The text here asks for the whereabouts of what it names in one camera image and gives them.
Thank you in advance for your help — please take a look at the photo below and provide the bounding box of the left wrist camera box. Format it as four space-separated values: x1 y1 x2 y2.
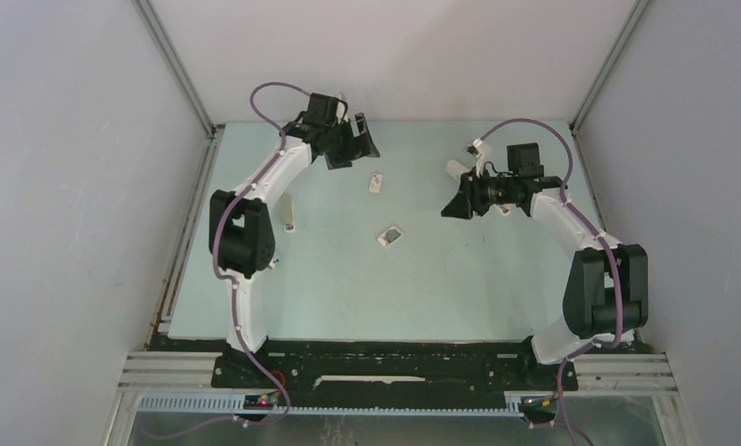
336 93 349 123

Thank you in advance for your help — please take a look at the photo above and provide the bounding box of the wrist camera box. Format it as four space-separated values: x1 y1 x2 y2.
336 93 349 123
465 138 493 176

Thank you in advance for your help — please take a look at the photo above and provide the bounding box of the small white staple box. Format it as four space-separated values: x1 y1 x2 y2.
368 173 384 194

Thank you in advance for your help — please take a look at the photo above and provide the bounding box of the white staple box barcode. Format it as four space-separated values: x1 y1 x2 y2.
377 226 404 247

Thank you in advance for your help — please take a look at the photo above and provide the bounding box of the beige stapler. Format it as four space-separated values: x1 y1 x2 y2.
281 192 296 232

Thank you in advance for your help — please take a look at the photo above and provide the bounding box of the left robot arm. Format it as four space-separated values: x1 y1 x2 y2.
208 93 380 387

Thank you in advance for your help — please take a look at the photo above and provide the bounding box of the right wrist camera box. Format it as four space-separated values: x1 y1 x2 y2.
465 138 493 176

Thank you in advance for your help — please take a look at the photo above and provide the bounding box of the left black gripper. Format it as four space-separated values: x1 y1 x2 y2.
323 113 377 170

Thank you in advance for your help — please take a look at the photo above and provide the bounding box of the white cable duct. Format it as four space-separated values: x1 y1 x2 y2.
138 392 523 417

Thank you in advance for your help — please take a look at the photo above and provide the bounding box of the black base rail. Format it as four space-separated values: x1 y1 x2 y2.
211 340 578 409

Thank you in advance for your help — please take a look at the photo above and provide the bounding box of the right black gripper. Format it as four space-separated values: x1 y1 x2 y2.
442 165 519 220

